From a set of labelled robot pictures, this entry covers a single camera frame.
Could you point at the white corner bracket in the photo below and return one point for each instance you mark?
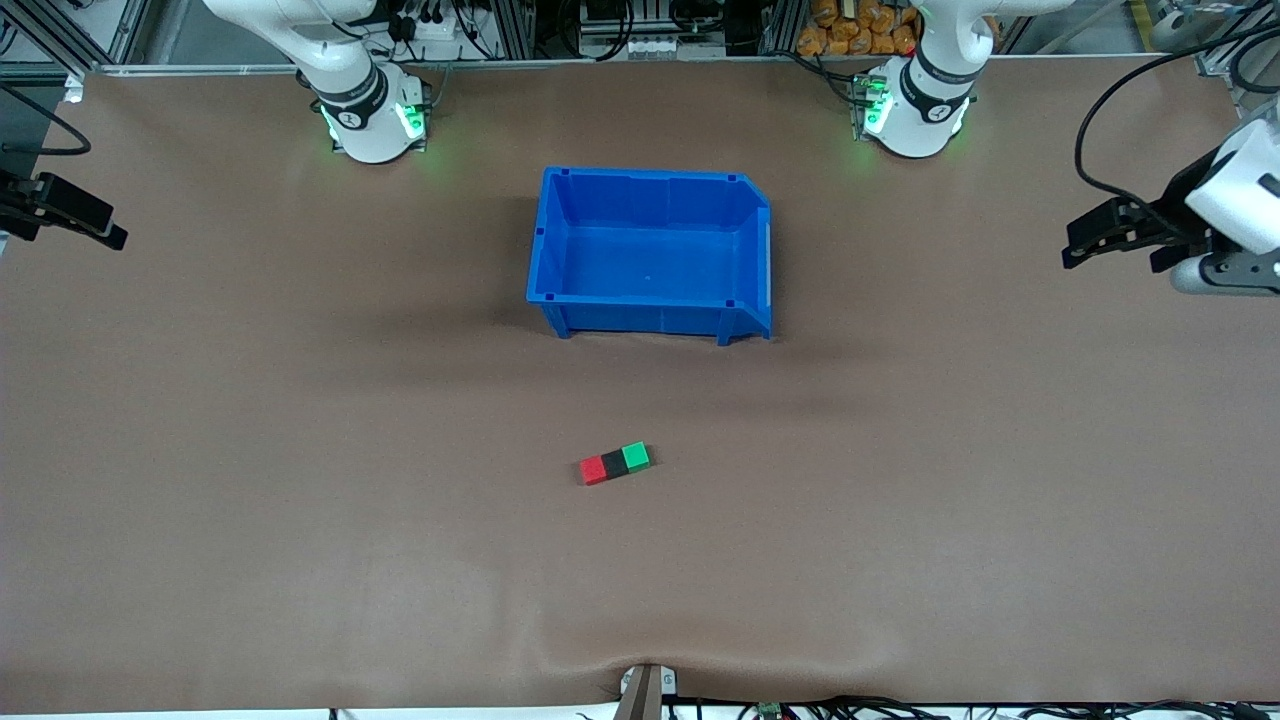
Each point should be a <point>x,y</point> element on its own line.
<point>74,88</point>

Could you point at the pile of orange packets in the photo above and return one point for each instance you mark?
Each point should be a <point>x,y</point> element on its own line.
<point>850,28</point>

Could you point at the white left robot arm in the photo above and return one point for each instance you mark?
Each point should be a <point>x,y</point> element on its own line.
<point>925,100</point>

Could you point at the small green circuit board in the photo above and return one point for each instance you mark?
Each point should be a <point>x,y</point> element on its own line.
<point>768,710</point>

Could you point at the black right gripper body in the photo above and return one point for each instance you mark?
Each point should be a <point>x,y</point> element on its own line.
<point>22,204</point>

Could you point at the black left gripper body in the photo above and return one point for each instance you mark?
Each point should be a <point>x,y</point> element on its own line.
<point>1186,200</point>

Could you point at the black cube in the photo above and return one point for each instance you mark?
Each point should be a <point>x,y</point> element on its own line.
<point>614,463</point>

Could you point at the aluminium frame rail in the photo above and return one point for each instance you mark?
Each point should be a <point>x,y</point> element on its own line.
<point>1240,80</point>

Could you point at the white power strip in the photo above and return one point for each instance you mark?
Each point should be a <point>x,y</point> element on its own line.
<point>435,25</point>

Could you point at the brown table mat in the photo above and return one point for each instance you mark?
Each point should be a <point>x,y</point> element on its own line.
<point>640,600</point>

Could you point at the green cube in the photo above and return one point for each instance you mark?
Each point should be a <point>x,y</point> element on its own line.
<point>636,457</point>

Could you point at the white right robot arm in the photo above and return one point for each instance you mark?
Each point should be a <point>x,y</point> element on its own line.
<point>355,110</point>

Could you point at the red cube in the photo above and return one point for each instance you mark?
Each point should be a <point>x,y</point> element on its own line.
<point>594,471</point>

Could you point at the blue plastic storage bin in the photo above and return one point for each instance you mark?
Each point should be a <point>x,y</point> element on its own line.
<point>650,255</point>

